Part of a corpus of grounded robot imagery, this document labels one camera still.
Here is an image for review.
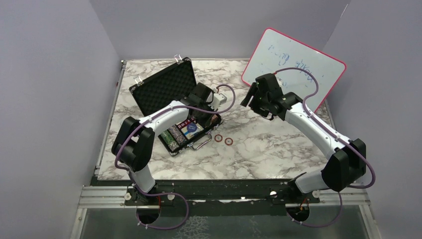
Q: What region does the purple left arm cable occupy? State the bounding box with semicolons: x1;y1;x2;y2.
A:
113;84;236;231

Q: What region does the brown poker chip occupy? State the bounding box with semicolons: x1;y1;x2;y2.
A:
224;137;233;146
214;134;223;142

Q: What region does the green chip stack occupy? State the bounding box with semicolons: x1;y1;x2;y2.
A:
160;130;179;151

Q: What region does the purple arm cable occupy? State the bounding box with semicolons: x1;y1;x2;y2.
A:
113;84;236;231
273;67;377;228

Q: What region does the blue dealer button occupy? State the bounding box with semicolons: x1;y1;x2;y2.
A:
187;123;198;133

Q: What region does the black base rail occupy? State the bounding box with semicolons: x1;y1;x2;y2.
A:
123;179;320;217

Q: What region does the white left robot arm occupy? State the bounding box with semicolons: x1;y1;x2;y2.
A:
111;83;226;205

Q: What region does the black aluminium poker case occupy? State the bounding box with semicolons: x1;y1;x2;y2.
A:
129;57;222;155

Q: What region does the pink framed whiteboard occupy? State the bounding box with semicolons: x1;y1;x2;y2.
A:
241;28;347;112

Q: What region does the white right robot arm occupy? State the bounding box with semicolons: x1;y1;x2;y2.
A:
241;74;366;203

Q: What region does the brown orange chip stack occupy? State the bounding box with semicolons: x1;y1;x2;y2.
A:
210;115;221;127

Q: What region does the red dice row in case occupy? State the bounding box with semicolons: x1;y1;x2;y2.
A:
177;120;194;129

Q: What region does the blue playing card deck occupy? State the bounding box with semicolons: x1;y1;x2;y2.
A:
181;122;204;139

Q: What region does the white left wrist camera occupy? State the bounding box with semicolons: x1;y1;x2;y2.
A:
210;93;227;111

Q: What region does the orange blue chip stack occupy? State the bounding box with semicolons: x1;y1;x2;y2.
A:
168;125;187;146

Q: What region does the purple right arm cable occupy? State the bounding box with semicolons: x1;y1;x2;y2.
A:
273;67;377;228

